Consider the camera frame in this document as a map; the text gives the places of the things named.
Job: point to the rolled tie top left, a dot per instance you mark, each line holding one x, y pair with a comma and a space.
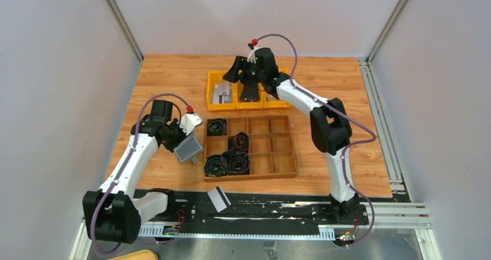
217, 127

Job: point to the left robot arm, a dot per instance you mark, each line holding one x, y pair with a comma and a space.
111, 212

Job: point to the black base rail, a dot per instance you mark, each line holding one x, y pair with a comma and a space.
259, 214

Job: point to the wooden compartment tray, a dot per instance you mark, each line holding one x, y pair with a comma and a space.
271, 149

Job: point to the yellow three-bin tray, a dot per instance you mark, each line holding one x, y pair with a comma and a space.
266, 101

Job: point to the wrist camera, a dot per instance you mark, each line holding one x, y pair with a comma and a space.
253, 46
190, 121

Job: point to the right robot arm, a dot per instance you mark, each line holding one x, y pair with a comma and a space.
329, 127

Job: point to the grey card holder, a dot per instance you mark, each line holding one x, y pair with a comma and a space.
188, 149

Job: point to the white cards in bin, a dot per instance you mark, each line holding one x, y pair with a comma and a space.
222, 93

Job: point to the rolled tie bottom left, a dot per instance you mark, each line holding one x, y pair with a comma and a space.
213, 167

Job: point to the white credit card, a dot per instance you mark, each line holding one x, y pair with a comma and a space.
219, 199

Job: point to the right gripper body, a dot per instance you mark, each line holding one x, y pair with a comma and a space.
252, 73

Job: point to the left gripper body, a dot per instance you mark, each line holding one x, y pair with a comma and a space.
176, 135

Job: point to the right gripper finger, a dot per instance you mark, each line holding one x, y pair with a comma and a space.
250, 92
232, 75

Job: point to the rolled tie middle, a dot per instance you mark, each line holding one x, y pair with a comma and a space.
239, 142

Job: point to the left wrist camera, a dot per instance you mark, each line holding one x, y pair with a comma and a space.
190, 121

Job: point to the rolled tie bottom centre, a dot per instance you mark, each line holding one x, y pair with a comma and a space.
235, 162

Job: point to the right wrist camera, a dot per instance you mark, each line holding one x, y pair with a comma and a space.
253, 46

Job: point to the rolled tie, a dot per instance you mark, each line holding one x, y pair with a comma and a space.
213, 167
217, 127
239, 142
235, 162

